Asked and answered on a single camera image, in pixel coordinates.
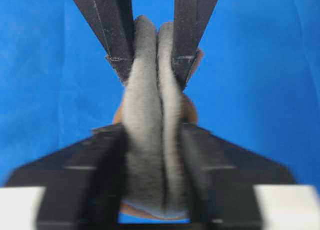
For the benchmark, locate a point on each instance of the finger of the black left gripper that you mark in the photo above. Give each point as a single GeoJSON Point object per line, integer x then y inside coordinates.
{"type": "Point", "coordinates": [113, 24]}
{"type": "Point", "coordinates": [191, 18]}

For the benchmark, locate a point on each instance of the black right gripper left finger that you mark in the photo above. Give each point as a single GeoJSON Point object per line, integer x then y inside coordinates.
{"type": "Point", "coordinates": [78, 187]}

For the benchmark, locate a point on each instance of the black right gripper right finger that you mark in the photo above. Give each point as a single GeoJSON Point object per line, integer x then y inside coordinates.
{"type": "Point", "coordinates": [234, 188]}

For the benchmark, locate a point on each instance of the grey and brown sponge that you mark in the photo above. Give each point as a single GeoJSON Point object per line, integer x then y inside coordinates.
{"type": "Point", "coordinates": [152, 110]}

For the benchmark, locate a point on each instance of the blue table cloth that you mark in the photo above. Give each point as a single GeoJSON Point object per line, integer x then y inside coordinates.
{"type": "Point", "coordinates": [255, 83]}

